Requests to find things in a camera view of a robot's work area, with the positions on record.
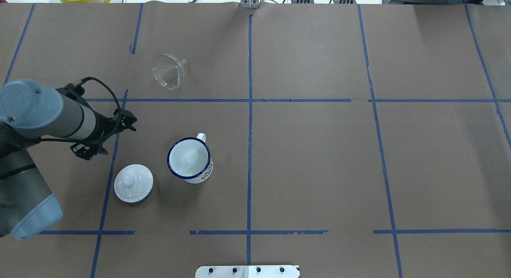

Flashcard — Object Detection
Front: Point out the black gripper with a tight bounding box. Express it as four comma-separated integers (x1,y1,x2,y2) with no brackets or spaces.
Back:
70,110,137,161

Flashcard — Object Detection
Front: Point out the white mug lid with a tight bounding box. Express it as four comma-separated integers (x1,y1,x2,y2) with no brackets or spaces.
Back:
114,165,154,203

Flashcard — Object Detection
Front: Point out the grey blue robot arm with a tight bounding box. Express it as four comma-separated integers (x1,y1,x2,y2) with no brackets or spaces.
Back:
0,77,137,241

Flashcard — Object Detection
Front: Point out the clear glass funnel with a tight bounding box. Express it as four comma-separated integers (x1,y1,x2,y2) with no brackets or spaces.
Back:
151,54,188,90

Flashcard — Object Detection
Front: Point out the white enamel mug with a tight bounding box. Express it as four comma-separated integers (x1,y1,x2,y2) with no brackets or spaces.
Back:
166,133,214,185

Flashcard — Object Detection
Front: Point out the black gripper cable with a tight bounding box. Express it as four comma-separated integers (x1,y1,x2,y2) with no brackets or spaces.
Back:
40,77,123,144

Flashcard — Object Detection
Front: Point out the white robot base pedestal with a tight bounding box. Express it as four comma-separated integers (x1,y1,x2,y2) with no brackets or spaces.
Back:
195,265,301,278

